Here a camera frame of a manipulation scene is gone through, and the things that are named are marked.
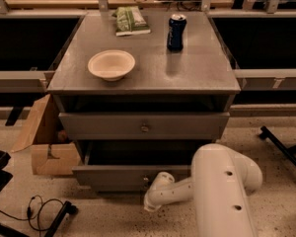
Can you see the grey drawer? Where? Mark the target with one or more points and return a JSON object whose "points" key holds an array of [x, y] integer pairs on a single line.
{"points": [[132, 165], [119, 126]]}

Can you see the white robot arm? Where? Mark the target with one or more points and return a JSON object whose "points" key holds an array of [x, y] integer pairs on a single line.
{"points": [[219, 184]]}

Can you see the grey drawer cabinet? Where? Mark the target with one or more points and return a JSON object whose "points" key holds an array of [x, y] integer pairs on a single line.
{"points": [[198, 79]]}

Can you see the white paper bowl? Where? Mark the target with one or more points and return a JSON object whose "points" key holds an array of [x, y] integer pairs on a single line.
{"points": [[111, 65]]}

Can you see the green chip bag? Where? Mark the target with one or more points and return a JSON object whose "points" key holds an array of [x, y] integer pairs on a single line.
{"points": [[129, 21]]}

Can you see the blue soda can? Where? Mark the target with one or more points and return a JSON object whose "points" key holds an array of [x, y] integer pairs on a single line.
{"points": [[177, 23]]}

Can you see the brown cardboard box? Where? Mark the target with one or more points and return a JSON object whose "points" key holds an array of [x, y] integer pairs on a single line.
{"points": [[43, 135]]}

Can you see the black stand leg left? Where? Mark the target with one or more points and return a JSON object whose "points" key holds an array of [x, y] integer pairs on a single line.
{"points": [[67, 208]]}

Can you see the black stand leg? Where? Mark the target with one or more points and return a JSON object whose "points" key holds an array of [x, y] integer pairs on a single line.
{"points": [[67, 208], [288, 152]]}

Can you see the black stand leg right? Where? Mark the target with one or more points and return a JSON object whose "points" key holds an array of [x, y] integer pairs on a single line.
{"points": [[288, 152]]}

